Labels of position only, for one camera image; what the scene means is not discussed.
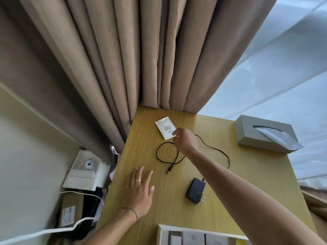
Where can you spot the person's left hand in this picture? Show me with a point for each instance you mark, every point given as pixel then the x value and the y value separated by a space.
pixel 139 196

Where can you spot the person's right hand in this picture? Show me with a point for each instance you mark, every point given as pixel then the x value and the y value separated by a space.
pixel 186 142

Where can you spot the person's left middle finger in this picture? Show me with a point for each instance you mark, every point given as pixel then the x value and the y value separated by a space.
pixel 139 174

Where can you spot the person's left thumb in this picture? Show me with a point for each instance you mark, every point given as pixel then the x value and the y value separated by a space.
pixel 152 190

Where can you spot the person's right fingers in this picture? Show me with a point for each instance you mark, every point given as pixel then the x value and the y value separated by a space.
pixel 176 136

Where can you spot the white paper sachet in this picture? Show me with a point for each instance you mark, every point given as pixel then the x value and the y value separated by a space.
pixel 164 127

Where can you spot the person's right forearm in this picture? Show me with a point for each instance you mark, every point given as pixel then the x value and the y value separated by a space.
pixel 242 196

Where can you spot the person's left forearm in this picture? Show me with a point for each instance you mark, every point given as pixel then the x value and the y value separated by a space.
pixel 115 229

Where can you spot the thin black wrist band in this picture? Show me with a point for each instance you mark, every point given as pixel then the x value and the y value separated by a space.
pixel 135 213

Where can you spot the silver metal piece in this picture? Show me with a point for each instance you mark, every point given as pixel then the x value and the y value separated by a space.
pixel 114 151

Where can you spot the black power adapter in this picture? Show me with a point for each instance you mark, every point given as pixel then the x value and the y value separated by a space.
pixel 195 190

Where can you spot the white tray box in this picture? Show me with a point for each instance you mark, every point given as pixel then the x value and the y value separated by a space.
pixel 160 234

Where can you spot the small white round device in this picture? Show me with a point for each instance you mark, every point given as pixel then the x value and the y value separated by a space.
pixel 89 165

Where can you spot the black bag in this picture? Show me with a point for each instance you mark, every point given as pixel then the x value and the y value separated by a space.
pixel 89 205

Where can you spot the white open carton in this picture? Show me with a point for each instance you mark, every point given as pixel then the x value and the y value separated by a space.
pixel 78 181

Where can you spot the grey tissue box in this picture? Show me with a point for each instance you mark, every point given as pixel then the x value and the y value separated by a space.
pixel 245 131

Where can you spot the brown cardboard box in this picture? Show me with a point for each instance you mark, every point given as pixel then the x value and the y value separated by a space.
pixel 74 201

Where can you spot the beige curtain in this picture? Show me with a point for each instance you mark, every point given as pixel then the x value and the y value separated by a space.
pixel 127 48

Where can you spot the white tissue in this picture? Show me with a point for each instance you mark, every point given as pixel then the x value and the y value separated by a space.
pixel 281 139

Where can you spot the white sheer curtain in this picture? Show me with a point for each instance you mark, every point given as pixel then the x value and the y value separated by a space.
pixel 281 73

